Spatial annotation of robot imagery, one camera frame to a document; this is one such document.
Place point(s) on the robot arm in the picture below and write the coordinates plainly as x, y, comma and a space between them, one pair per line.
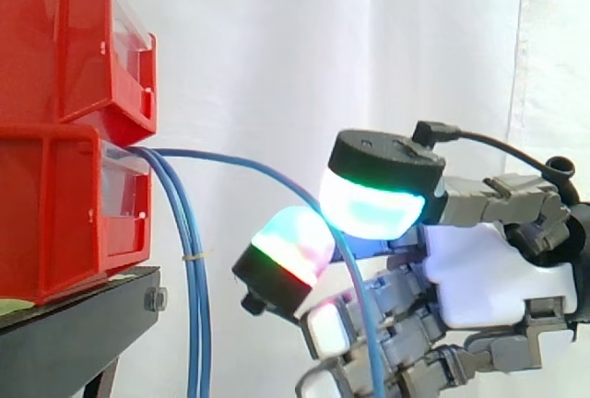
584, 250

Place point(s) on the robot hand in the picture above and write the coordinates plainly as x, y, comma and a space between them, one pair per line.
479, 273

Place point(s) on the black stand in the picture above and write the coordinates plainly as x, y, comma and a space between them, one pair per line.
69, 333

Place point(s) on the red bin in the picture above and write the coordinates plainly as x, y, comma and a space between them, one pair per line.
46, 214
46, 48

